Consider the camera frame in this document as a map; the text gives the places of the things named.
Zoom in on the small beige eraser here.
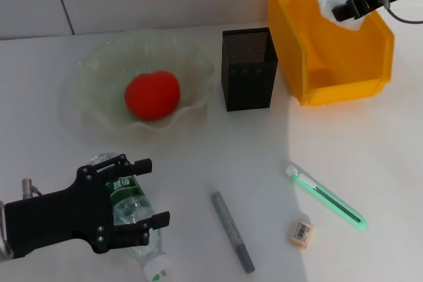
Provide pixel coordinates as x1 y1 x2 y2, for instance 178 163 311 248
289 221 314 247

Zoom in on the green and white pen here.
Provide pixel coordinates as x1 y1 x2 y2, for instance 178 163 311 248
286 164 367 230

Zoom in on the clear water bottle green label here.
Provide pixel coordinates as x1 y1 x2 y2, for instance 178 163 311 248
87 152 173 282

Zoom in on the grey marker pen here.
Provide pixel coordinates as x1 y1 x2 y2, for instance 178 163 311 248
210 191 256 275

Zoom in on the wavy clear glass fruit bowl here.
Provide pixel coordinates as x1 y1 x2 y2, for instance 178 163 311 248
74 29 215 131

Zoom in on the red-orange fruit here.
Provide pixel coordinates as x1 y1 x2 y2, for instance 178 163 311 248
124 70 182 121

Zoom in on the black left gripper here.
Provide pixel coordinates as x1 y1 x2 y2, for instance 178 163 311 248
3 153 171 256

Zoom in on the black mesh pen holder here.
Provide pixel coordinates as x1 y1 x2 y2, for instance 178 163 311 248
220 27 278 112

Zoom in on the yellow plastic bin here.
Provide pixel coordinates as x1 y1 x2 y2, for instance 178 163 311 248
264 0 396 108

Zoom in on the left gripper cable with plug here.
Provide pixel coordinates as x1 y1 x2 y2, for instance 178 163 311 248
21 178 44 200

